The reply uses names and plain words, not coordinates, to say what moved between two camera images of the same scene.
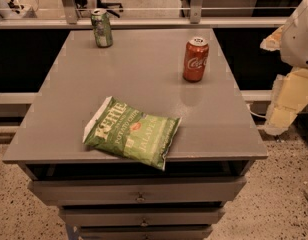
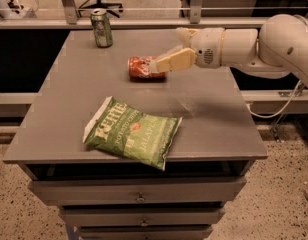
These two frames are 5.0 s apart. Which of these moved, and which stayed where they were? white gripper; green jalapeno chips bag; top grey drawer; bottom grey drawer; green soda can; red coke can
Moved: white gripper; red coke can
Stayed: bottom grey drawer; green jalapeno chips bag; green soda can; top grey drawer
